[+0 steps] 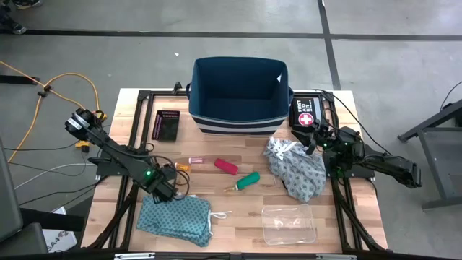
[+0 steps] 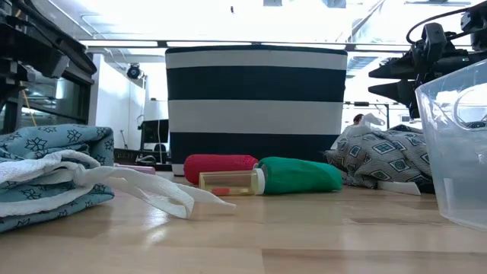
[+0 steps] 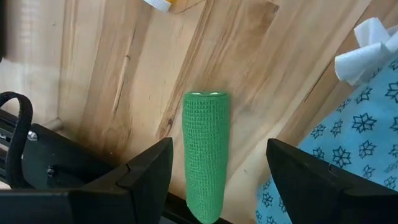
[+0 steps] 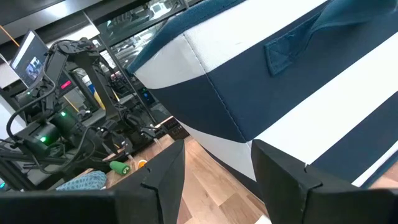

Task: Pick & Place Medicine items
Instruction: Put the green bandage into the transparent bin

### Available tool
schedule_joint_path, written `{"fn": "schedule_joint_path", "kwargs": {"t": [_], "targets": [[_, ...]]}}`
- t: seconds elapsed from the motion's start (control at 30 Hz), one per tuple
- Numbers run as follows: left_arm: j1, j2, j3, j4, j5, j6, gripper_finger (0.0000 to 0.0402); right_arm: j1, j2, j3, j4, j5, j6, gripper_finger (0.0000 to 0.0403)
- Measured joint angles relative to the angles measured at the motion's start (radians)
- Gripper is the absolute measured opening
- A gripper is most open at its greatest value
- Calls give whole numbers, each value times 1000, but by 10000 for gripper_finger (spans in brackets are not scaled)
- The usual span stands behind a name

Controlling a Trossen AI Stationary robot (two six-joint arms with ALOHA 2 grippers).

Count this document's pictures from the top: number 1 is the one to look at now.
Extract clear plastic container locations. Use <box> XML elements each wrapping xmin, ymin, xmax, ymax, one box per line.
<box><xmin>260</xmin><ymin>204</ymin><xmax>318</xmax><ymax>246</ymax></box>

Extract black floor cable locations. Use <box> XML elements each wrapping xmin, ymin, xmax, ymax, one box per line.
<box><xmin>2</xmin><ymin>141</ymin><xmax>80</xmax><ymax>152</ymax></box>

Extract red bandage roll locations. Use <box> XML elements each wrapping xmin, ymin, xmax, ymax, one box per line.
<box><xmin>213</xmin><ymin>157</ymin><xmax>240</xmax><ymax>176</ymax></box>

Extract teal patterned cloth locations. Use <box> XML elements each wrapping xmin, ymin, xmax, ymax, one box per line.
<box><xmin>136</xmin><ymin>194</ymin><xmax>232</xmax><ymax>248</ymax></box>

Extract white floor cable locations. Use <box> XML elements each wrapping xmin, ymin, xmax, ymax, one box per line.
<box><xmin>14</xmin><ymin>162</ymin><xmax>98</xmax><ymax>191</ymax></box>

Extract black slotted plastic basket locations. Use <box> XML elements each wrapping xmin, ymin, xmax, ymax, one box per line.
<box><xmin>151</xmin><ymin>109</ymin><xmax>181</xmax><ymax>142</ymax></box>

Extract black floor strip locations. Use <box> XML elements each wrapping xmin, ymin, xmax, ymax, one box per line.
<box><xmin>0</xmin><ymin>74</ymin><xmax>41</xmax><ymax>86</ymax></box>

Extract teal-green bandage roll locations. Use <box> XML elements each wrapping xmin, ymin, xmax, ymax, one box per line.
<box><xmin>235</xmin><ymin>171</ymin><xmax>261</xmax><ymax>191</ymax></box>

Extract grey patterned cloth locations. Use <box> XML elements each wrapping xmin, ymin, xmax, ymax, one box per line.
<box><xmin>262</xmin><ymin>136</ymin><xmax>328</xmax><ymax>204</ymax></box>

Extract black aluminium table frame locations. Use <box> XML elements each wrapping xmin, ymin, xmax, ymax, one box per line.
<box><xmin>81</xmin><ymin>88</ymin><xmax>391</xmax><ymax>260</ymax></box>

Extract orange extension cable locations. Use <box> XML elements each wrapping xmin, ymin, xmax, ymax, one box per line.
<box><xmin>0</xmin><ymin>60</ymin><xmax>108</xmax><ymax>163</ymax></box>

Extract grey metal desk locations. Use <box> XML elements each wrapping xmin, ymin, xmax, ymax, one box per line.
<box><xmin>396</xmin><ymin>99</ymin><xmax>462</xmax><ymax>210</ymax></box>

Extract white printed cardboard box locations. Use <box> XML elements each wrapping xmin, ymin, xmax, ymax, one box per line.
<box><xmin>42</xmin><ymin>205</ymin><xmax>79</xmax><ymax>254</ymax></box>

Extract grey office chair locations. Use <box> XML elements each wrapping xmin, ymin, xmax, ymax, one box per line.
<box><xmin>0</xmin><ymin>136</ymin><xmax>86</xmax><ymax>259</ymax></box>

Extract silver metal bracket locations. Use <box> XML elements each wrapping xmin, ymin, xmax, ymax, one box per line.
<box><xmin>114</xmin><ymin>252</ymin><xmax>156</xmax><ymax>260</ymax></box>
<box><xmin>315</xmin><ymin>254</ymin><xmax>358</xmax><ymax>260</ymax></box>

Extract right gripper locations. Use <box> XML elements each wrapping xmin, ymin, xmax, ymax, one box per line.
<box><xmin>290</xmin><ymin>120</ymin><xmax>330</xmax><ymax>157</ymax></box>

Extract person's shoe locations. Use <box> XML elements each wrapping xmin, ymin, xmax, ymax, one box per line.
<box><xmin>13</xmin><ymin>0</ymin><xmax>44</xmax><ymax>10</ymax></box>
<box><xmin>0</xmin><ymin>13</ymin><xmax>28</xmax><ymax>35</ymax></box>

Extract navy striped fabric bin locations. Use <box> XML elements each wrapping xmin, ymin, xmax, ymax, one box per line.
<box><xmin>186</xmin><ymin>56</ymin><xmax>295</xmax><ymax>137</ymax></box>

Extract black first aid kit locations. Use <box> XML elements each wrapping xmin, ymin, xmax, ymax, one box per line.
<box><xmin>288</xmin><ymin>96</ymin><xmax>324</xmax><ymax>134</ymax></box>

